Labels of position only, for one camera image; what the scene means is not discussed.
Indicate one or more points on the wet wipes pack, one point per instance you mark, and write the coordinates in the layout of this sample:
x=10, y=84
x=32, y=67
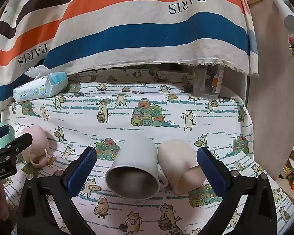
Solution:
x=44, y=84

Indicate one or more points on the white cylinder lamp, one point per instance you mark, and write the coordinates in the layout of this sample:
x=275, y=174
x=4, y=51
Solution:
x=286, y=14

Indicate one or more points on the pink mug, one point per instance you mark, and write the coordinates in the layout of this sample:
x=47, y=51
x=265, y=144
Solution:
x=37, y=153

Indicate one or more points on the cat pattern bedsheet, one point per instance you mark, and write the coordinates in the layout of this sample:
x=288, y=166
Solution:
x=101, y=109

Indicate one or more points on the clear plastic box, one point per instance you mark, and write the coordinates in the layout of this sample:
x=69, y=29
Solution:
x=207, y=81

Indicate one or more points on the mint green cup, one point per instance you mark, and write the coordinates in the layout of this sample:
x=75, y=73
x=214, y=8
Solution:
x=7, y=134

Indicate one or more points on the cartoon sticker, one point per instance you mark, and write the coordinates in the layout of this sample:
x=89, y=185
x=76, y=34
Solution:
x=291, y=42

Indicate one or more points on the striped Paris fabric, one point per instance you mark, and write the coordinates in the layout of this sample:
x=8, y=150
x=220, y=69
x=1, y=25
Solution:
x=78, y=35

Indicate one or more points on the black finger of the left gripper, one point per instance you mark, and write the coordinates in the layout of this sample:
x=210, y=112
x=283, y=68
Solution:
x=17, y=145

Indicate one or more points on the white ceramic mug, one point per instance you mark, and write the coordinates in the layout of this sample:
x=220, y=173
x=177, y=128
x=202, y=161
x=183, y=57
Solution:
x=135, y=172

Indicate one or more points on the person's hand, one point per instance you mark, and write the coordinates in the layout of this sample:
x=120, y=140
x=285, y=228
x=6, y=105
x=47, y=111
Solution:
x=4, y=211

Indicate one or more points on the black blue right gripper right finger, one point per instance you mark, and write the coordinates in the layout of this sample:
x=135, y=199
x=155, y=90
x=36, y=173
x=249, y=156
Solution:
x=259, y=212

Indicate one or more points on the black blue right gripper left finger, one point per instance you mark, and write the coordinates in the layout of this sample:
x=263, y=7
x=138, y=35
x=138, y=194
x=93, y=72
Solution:
x=34, y=213

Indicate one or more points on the beige cup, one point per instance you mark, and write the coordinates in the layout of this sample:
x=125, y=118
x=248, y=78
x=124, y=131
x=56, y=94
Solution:
x=179, y=164

